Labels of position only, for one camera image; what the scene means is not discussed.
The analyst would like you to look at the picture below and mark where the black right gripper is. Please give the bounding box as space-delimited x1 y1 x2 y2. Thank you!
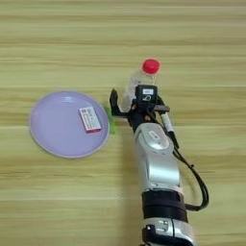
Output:
109 87 171 133

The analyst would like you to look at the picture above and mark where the clear bottle with red cap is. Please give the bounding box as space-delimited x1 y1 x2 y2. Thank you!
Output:
119 58 161 113

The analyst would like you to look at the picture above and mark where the red and white small box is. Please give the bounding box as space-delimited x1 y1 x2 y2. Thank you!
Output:
78 106 103 135

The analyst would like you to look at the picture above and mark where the small black box white label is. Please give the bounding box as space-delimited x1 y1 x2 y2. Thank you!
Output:
134 84 159 106

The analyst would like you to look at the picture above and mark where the green rectangular block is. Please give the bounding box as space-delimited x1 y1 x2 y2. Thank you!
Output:
106 107 118 135

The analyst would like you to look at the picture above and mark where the round lilac plastic plate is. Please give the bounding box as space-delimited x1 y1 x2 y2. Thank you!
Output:
28 90 111 160

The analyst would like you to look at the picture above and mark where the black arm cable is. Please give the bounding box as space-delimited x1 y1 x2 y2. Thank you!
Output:
172 145 210 212

